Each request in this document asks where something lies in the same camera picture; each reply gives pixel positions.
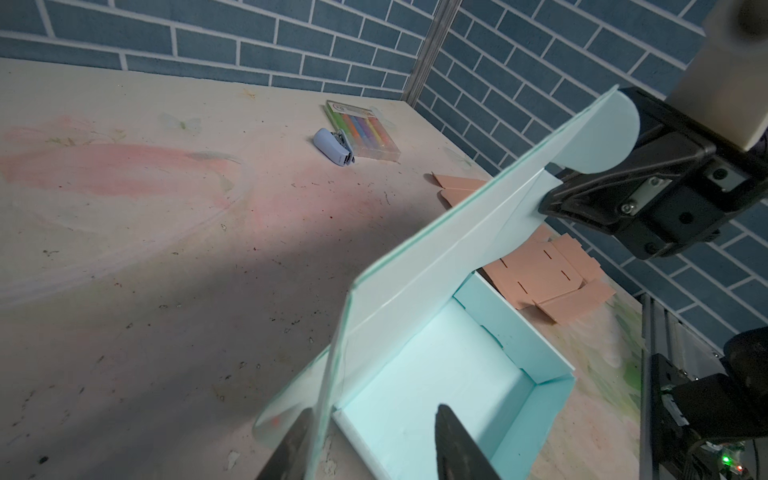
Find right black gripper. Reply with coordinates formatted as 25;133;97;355
539;87;767;259

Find right green circuit board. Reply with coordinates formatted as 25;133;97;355
695;442;756;479

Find clear case of markers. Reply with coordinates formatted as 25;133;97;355
324;100;401;163

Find mint green paper box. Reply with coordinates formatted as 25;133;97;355
253;89;640;479

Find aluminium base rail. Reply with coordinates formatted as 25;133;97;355
639;293;724;479

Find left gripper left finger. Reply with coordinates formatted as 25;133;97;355
256;408;314;480

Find flat pink paper box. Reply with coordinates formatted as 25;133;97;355
431;172;617;326

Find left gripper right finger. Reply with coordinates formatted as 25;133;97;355
435;404;500;480

